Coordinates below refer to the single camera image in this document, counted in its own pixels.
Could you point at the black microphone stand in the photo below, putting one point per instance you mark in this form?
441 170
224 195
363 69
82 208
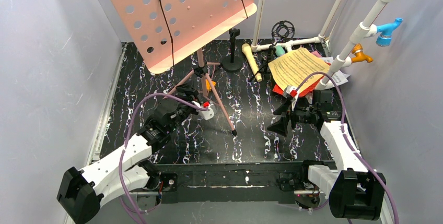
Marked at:
230 63

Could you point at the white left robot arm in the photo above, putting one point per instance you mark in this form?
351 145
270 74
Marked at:
84 191

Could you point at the red sheet music page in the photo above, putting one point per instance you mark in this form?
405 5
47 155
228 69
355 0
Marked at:
276 89

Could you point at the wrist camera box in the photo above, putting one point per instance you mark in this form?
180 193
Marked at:
208 112
291 94

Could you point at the aluminium rail frame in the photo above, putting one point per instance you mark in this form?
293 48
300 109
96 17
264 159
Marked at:
248 182

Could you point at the small black tripod stand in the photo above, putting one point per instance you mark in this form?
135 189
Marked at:
281 32

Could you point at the blue pipe fitting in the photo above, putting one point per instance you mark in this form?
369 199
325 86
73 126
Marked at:
385 32

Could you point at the cream yellow microphone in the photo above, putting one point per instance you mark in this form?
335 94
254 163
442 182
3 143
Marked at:
247 51

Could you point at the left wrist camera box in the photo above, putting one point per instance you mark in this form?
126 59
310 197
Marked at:
208 112

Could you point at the right robot arm base mount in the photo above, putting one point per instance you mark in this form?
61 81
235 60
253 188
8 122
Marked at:
307 195

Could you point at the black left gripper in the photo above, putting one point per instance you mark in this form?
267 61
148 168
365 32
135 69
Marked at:
186 101

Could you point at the white sheet music page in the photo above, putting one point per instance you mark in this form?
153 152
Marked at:
339 77

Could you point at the pink sheet music page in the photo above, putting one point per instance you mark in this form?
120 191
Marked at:
316 53

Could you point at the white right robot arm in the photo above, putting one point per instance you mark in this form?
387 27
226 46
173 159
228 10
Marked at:
353 192

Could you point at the green microphone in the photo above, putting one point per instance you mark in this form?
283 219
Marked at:
279 51

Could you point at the yellow sheet music page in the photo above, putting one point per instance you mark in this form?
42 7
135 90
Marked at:
293 67

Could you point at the orange pipe fitting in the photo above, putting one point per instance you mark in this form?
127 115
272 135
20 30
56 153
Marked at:
359 55

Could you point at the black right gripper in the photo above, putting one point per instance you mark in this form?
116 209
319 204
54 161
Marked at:
294 116

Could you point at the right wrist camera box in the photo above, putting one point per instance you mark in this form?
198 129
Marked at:
291 94

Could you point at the pink music stand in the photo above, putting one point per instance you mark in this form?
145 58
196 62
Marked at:
168 31

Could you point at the orange tape measure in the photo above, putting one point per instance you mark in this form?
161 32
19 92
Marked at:
209 86

